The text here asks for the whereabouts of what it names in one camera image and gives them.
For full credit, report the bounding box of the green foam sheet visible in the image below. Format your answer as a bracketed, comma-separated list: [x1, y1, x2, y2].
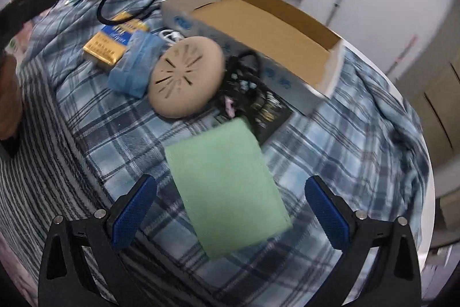
[165, 119, 292, 259]

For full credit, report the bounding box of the tan round perforated pad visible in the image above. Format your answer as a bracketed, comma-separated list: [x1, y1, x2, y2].
[148, 37, 225, 119]

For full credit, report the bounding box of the white cardboard tray box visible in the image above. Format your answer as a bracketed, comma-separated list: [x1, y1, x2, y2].
[161, 0, 345, 116]

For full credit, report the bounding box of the blue tissue packet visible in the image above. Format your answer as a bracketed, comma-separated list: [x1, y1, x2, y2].
[108, 30, 165, 98]

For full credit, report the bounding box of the person left hand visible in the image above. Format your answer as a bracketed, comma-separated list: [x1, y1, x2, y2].
[0, 55, 23, 140]

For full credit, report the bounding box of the gold blue cigarette pack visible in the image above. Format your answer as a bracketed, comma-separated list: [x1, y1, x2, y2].
[83, 19, 149, 71]

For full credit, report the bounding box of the gold refrigerator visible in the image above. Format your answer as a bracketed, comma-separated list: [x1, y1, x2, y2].
[396, 20, 459, 167]

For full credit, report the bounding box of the blue plaid cloth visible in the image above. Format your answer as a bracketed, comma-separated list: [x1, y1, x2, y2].
[1, 0, 430, 306]

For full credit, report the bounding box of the white charging cable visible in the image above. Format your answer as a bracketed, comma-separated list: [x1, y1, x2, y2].
[157, 29, 187, 44]

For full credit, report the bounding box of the black face tissue pack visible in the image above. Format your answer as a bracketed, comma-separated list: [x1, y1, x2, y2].
[216, 80, 293, 146]

